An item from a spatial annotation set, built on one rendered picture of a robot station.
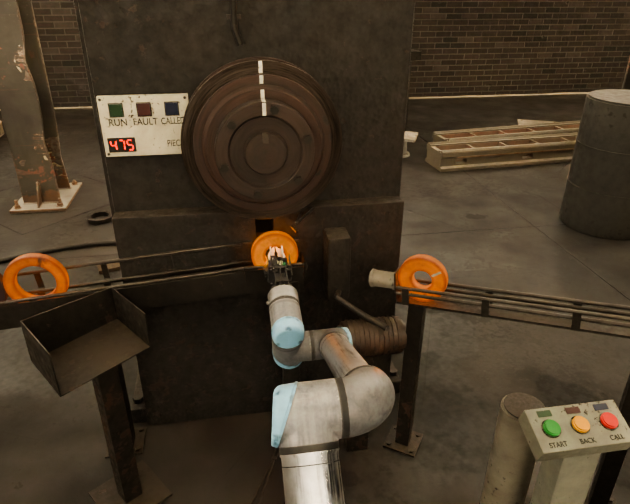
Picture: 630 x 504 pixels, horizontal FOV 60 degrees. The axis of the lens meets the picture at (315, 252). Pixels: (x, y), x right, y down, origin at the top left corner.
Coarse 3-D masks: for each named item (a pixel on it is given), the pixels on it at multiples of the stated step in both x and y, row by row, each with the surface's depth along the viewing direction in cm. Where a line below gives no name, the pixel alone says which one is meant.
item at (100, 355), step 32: (32, 320) 149; (64, 320) 155; (96, 320) 163; (128, 320) 161; (32, 352) 147; (64, 352) 155; (96, 352) 154; (128, 352) 153; (64, 384) 143; (96, 384) 158; (128, 448) 171; (128, 480) 175; (160, 480) 186
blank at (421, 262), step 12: (408, 264) 170; (420, 264) 168; (432, 264) 166; (408, 276) 172; (432, 276) 168; (444, 276) 166; (420, 288) 172; (432, 288) 170; (444, 288) 168; (420, 300) 173; (432, 300) 172
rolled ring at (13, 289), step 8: (24, 256) 165; (32, 256) 164; (40, 256) 166; (48, 256) 167; (16, 264) 164; (24, 264) 165; (32, 264) 165; (40, 264) 166; (48, 264) 166; (56, 264) 167; (8, 272) 165; (16, 272) 165; (56, 272) 168; (64, 272) 169; (8, 280) 166; (16, 280) 169; (56, 280) 169; (64, 280) 169; (8, 288) 167; (16, 288) 168; (56, 288) 170; (64, 288) 171; (16, 296) 169; (24, 296) 169; (32, 296) 172
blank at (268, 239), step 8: (272, 232) 176; (280, 232) 176; (256, 240) 176; (264, 240) 175; (272, 240) 175; (280, 240) 176; (288, 240) 176; (256, 248) 176; (264, 248) 176; (288, 248) 177; (296, 248) 178; (256, 256) 177; (264, 256) 177; (296, 256) 179; (256, 264) 178
